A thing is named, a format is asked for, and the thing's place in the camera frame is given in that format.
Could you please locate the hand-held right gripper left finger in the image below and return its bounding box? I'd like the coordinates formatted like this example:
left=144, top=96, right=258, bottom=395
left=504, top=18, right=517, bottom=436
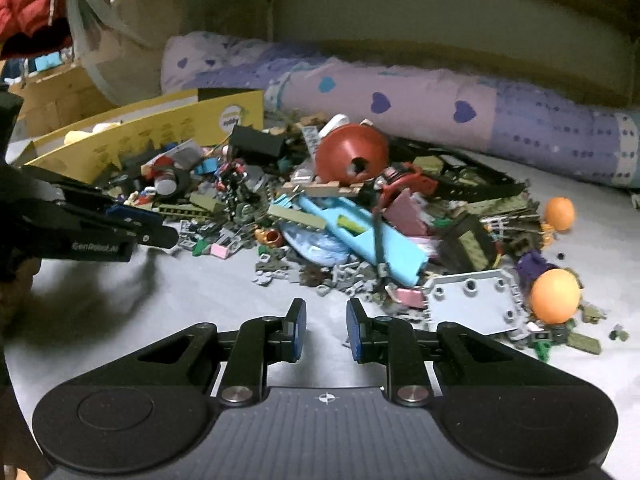
left=95, top=298, right=307, bottom=407

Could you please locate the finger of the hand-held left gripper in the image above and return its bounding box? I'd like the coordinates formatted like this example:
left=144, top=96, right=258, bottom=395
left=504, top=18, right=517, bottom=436
left=20, top=164, right=115, bottom=210
left=30, top=203, right=180, bottom=263

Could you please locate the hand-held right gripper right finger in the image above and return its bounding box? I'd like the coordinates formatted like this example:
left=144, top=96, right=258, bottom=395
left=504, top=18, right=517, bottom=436
left=346, top=298, right=563, bottom=407

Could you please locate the pile of small toy bricks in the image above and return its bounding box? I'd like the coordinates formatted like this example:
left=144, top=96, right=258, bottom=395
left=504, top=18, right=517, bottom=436
left=107, top=112, right=631, bottom=361

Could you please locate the yellow cardboard box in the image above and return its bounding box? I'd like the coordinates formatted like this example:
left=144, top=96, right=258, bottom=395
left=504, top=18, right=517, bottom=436
left=22, top=88, right=266, bottom=183

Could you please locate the cream soft toy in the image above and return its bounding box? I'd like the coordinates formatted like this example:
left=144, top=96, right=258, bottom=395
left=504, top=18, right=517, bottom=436
left=65, top=122, right=121, bottom=147

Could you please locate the light blue plastic toy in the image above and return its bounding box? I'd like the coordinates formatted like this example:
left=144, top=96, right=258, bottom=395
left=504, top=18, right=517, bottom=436
left=270, top=195, right=430, bottom=286

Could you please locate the grey mosquito net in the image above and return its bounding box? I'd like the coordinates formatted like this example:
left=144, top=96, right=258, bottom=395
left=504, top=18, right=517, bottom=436
left=62, top=0, right=166, bottom=106

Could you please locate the red down jacket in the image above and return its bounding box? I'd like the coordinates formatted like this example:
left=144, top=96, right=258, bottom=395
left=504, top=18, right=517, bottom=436
left=0, top=0, right=73, bottom=52

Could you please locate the grey studded brick plate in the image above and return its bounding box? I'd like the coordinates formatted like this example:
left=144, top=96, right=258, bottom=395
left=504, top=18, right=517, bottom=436
left=422, top=269, right=526, bottom=338

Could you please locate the olive brick block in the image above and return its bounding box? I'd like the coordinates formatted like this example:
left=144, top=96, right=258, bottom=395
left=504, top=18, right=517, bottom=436
left=442, top=215, right=497, bottom=272

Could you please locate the red plastic funnel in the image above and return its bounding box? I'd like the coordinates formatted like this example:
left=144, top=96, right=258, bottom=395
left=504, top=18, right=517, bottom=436
left=315, top=124, right=390, bottom=183

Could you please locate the purple heart-print pillow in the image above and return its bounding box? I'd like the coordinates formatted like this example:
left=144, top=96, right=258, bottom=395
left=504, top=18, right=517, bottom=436
left=162, top=30, right=273, bottom=97

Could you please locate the black plastic block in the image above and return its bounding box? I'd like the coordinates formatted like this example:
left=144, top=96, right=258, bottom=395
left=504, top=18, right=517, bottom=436
left=230, top=125, right=286, bottom=158

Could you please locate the purple toy figure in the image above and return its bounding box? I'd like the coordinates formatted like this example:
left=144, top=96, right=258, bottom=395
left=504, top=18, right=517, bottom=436
left=515, top=252, right=556, bottom=287

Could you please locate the orange ball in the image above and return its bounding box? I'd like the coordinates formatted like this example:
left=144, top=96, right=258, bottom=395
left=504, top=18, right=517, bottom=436
left=530, top=269, right=582, bottom=325
left=544, top=196, right=576, bottom=232

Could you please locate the purple heart-print rolled quilt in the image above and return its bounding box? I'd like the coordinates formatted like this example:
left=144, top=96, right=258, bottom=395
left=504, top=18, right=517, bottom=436
left=162, top=30, right=640, bottom=191

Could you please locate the wooden bunk bed frame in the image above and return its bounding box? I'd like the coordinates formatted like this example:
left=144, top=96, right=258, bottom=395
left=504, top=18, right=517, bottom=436
left=0, top=0, right=640, bottom=136

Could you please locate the black plastic frame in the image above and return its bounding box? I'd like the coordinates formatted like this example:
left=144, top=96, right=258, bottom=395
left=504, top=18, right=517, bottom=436
left=390, top=140, right=527, bottom=202

